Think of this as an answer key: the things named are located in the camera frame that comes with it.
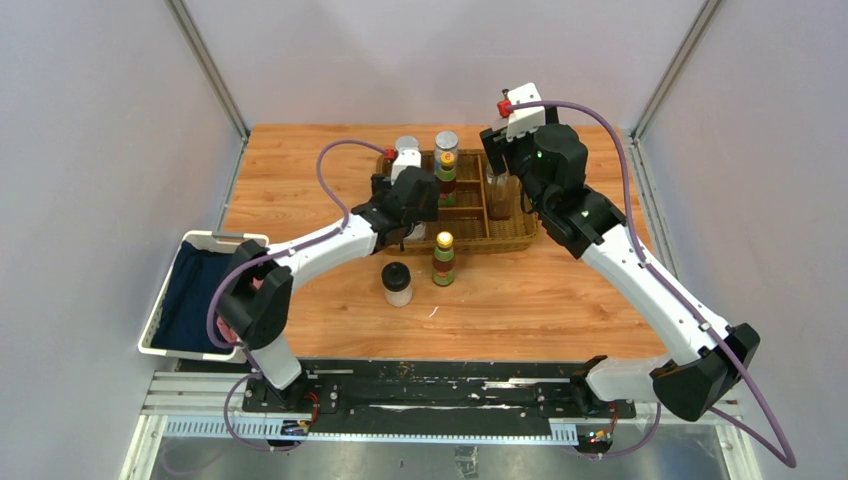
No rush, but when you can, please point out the sauce bottle yellow cap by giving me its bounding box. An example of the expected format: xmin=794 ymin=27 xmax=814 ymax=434
xmin=437 ymin=151 xmax=457 ymax=207
xmin=432 ymin=231 xmax=455 ymax=287

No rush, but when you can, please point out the oil bottle with brown residue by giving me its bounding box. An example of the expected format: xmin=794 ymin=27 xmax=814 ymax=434
xmin=484 ymin=164 xmax=514 ymax=220

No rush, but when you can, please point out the silver-lid shaker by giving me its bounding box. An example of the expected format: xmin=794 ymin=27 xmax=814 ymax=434
xmin=395 ymin=135 xmax=420 ymax=155
xmin=433 ymin=130 xmax=459 ymax=169

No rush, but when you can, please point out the black-lid spice jar front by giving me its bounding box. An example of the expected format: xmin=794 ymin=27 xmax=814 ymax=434
xmin=381 ymin=262 xmax=413 ymax=308

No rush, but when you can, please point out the black-lid spice jar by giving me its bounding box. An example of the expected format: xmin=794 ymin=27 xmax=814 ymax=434
xmin=405 ymin=223 xmax=427 ymax=242
xmin=381 ymin=262 xmax=413 ymax=308

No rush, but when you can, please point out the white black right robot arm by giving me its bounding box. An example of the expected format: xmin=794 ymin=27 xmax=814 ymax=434
xmin=480 ymin=103 xmax=760 ymax=421

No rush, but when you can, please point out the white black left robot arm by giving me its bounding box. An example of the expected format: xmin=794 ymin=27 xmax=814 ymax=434
xmin=209 ymin=166 xmax=440 ymax=413

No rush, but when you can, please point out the wicker divided tray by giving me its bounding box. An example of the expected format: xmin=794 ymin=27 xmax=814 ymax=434
xmin=387 ymin=149 xmax=539 ymax=256

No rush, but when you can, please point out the white laundry basket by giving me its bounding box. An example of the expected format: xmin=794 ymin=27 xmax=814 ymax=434
xmin=138 ymin=230 xmax=269 ymax=363

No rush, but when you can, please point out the pink cloth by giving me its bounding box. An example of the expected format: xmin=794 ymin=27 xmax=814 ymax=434
xmin=216 ymin=279 xmax=263 ymax=343

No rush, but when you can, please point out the navy blue cloth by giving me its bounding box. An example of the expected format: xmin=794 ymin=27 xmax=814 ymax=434
xmin=151 ymin=241 xmax=233 ymax=354

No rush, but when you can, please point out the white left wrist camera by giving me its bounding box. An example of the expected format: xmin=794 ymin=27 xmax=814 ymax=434
xmin=389 ymin=148 xmax=422 ymax=184

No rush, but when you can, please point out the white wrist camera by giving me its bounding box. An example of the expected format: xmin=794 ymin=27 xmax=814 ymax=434
xmin=389 ymin=148 xmax=422 ymax=184
xmin=491 ymin=82 xmax=546 ymax=142

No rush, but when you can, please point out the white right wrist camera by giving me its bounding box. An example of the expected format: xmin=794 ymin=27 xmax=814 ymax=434
xmin=491 ymin=82 xmax=546 ymax=142

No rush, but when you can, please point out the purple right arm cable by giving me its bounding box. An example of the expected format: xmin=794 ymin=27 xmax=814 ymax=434
xmin=507 ymin=100 xmax=798 ymax=469

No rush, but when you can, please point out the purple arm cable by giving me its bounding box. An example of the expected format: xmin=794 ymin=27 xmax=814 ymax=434
xmin=206 ymin=139 xmax=392 ymax=454
xmin=507 ymin=100 xmax=798 ymax=469

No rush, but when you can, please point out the aluminium frame post right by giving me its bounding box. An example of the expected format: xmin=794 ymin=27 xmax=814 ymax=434
xmin=631 ymin=0 xmax=724 ymax=142

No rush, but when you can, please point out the aluminium frame post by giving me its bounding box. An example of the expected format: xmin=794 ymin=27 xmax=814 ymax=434
xmin=164 ymin=0 xmax=250 ymax=144
xmin=631 ymin=0 xmax=724 ymax=142

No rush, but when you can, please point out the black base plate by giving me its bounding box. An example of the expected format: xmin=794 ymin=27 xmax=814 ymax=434
xmin=241 ymin=358 xmax=636 ymax=437

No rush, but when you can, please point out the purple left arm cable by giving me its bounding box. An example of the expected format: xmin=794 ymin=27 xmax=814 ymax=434
xmin=206 ymin=139 xmax=392 ymax=454

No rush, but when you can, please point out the aluminium frame post left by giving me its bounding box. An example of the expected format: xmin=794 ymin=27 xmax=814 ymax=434
xmin=164 ymin=0 xmax=250 ymax=144

